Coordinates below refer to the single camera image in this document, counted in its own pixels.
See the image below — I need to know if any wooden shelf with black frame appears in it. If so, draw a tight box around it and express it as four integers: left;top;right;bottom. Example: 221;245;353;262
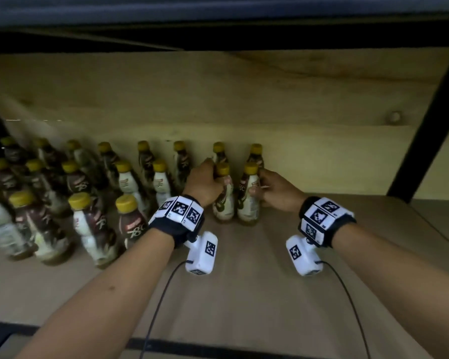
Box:
0;10;449;359

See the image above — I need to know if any person's left forearm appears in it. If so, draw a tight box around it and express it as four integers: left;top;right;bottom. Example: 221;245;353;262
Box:
16;227;175;359

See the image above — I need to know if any black marker wrist band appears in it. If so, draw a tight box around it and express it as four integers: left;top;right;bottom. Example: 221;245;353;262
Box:
148;194;206;248
298;196;357;248

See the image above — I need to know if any yellow-capped drink bottle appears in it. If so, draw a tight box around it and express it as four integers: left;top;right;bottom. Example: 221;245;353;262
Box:
212;162;235;223
236;163;262;225

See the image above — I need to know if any person's right hand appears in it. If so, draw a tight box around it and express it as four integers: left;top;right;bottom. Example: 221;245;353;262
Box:
248;169;309;213

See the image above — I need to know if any row of coffee bottles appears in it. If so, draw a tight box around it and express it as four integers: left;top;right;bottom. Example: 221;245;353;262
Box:
0;136;265;269

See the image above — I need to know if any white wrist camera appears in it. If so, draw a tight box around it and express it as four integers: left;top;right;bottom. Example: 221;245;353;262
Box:
285;235;324;277
184;230;219;276

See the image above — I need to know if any black camera cable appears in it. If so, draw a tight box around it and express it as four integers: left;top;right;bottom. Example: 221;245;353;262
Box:
139;259;194;359
316;260;371;359

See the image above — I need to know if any grey roller shutter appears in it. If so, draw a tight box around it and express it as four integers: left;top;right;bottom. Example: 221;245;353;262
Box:
0;0;449;28

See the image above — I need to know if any person's left hand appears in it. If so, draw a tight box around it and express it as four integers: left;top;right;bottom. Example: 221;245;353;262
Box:
183;157;225;208

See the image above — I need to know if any person's right forearm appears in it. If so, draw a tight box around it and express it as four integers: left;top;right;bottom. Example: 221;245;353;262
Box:
333;222;449;359

